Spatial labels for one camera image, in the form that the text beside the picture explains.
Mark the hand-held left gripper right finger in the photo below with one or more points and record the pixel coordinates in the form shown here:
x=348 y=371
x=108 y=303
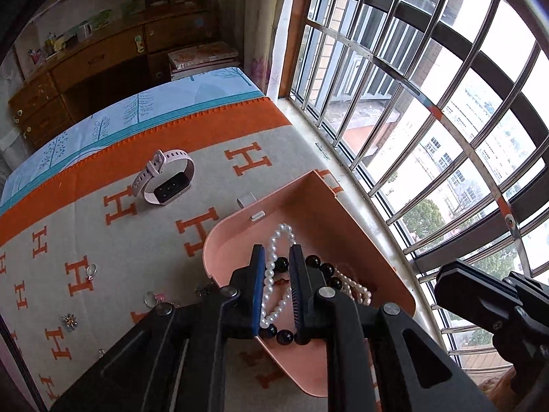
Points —
x=296 y=296

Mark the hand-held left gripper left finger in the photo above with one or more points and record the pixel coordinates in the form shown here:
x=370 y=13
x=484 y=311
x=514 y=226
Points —
x=256 y=296

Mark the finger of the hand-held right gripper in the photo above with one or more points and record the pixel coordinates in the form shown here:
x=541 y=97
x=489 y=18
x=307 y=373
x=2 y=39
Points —
x=529 y=289
x=472 y=296

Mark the pink jewelry box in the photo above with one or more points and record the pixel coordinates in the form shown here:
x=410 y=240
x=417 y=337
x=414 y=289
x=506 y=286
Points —
x=300 y=206

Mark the pink smartwatch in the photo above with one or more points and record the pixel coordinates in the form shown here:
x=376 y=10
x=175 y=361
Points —
x=169 y=189

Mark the oval pearl brooch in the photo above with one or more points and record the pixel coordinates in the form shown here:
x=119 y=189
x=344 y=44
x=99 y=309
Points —
x=150 y=298

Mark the grey orange printed blanket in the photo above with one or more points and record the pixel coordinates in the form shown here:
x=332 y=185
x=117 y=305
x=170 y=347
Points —
x=128 y=231

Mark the small flower brooch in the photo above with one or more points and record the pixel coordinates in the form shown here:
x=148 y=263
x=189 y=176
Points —
x=69 y=321

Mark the metal window grille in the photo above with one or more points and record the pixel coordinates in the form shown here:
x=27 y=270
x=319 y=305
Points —
x=429 y=103

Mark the blue tree print bedsheet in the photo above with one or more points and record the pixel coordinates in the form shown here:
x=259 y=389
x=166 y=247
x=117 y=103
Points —
x=150 y=103

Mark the stack of books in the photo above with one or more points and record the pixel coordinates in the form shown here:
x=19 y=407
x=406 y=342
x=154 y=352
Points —
x=201 y=58

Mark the beige curtain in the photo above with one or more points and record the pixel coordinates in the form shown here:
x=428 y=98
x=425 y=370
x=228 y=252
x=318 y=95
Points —
x=253 y=21

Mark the wooden desk with drawers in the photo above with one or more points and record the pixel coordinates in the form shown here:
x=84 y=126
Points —
x=98 y=55

